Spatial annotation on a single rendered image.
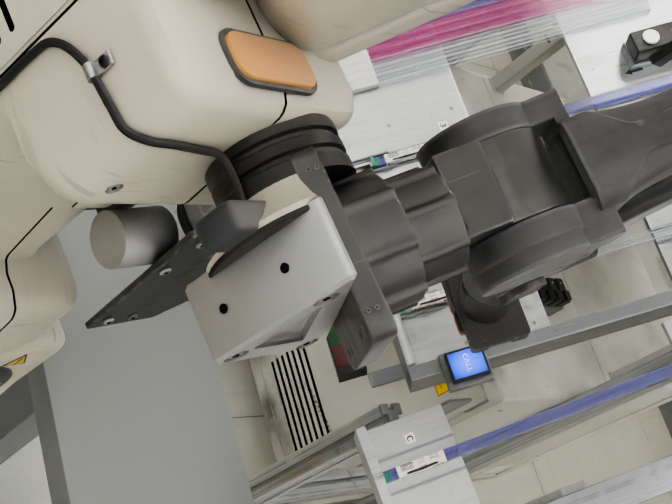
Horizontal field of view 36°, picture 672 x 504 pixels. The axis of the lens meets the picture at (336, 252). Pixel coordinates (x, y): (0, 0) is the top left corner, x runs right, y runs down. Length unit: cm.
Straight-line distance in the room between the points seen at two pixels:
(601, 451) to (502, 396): 137
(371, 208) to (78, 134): 16
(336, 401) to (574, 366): 43
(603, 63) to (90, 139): 112
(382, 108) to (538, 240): 91
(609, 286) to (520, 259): 147
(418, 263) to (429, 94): 96
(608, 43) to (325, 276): 111
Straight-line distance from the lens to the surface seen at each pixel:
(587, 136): 66
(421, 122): 150
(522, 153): 64
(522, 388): 170
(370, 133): 149
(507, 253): 62
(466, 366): 131
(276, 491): 158
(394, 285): 58
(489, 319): 106
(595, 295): 202
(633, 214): 88
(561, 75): 367
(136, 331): 126
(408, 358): 134
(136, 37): 54
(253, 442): 210
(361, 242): 57
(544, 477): 275
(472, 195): 61
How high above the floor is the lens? 156
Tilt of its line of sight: 38 degrees down
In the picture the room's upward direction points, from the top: 54 degrees clockwise
